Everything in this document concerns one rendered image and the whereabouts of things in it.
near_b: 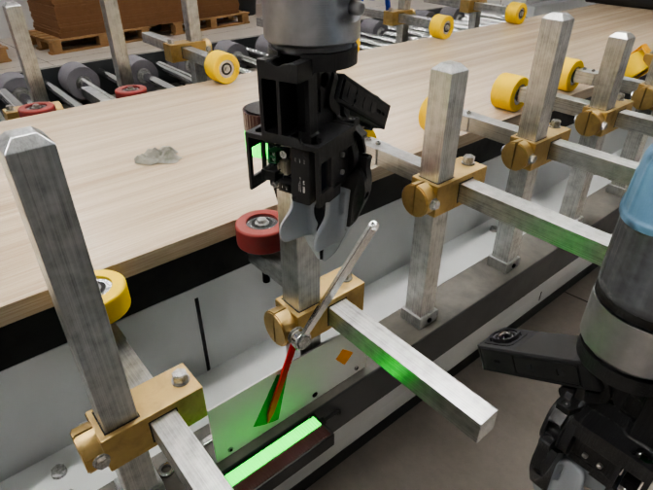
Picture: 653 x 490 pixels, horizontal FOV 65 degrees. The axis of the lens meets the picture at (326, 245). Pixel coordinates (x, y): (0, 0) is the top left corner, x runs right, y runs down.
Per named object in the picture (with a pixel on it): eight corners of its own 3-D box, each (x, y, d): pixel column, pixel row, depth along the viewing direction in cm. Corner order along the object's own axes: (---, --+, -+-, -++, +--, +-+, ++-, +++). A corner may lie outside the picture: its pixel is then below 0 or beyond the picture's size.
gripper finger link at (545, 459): (535, 502, 45) (561, 437, 40) (520, 489, 46) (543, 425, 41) (564, 470, 47) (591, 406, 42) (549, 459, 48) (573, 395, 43)
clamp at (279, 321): (363, 310, 73) (365, 282, 70) (286, 354, 65) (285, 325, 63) (337, 291, 76) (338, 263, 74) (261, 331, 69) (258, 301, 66)
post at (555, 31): (513, 271, 103) (576, 12, 77) (503, 278, 102) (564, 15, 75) (498, 263, 106) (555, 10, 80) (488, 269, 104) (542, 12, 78)
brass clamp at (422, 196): (485, 196, 80) (491, 166, 78) (428, 225, 73) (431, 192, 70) (454, 183, 84) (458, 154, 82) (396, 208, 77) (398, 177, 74)
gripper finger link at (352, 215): (318, 220, 50) (317, 134, 45) (327, 212, 51) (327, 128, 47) (360, 232, 48) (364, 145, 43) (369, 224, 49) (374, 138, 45)
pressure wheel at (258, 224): (301, 283, 82) (299, 220, 76) (259, 303, 78) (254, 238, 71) (272, 261, 87) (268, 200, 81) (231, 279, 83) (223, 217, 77)
